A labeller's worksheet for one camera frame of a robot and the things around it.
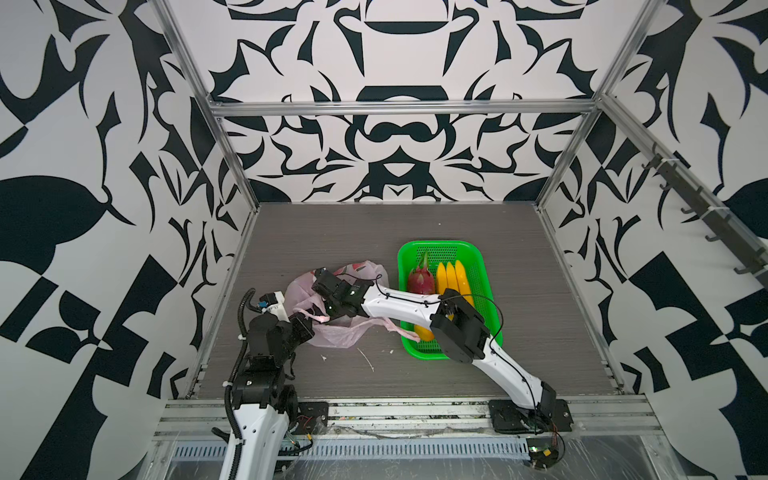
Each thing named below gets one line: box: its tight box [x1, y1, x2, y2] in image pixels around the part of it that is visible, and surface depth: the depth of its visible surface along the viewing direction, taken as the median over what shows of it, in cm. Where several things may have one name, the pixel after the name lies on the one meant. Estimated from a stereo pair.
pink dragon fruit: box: [408, 252, 435, 295], surface depth 93 cm
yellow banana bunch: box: [436, 260, 474, 305], surface depth 96 cm
